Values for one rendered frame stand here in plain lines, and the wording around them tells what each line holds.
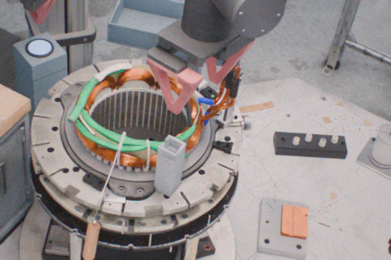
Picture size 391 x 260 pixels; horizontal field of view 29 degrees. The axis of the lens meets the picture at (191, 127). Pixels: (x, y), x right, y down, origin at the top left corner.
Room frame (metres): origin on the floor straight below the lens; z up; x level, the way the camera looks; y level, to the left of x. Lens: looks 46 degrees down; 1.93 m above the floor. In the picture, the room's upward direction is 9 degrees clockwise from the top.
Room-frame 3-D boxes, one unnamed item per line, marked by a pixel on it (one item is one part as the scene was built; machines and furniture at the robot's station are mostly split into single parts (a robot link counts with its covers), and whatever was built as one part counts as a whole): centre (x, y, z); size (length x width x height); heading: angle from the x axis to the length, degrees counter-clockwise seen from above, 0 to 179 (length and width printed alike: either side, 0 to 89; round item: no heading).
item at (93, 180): (0.67, 0.12, 1.10); 0.03 x 0.01 x 0.01; 64
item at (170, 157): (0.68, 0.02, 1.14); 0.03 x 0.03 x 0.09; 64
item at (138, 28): (1.11, 0.05, 0.92); 0.25 x 0.11 x 0.28; 85
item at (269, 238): (0.88, -0.20, 0.79); 0.12 x 0.09 x 0.02; 179
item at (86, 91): (0.80, 0.15, 1.15); 0.15 x 0.04 x 0.02; 154
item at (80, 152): (0.79, 0.08, 1.05); 0.22 x 0.22 x 0.12
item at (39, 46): (1.01, 0.29, 1.03); 0.04 x 0.04 x 0.01
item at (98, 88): (0.83, 0.14, 1.12); 0.06 x 0.02 x 0.04; 154
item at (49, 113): (0.79, 0.08, 1.09); 0.32 x 0.32 x 0.01
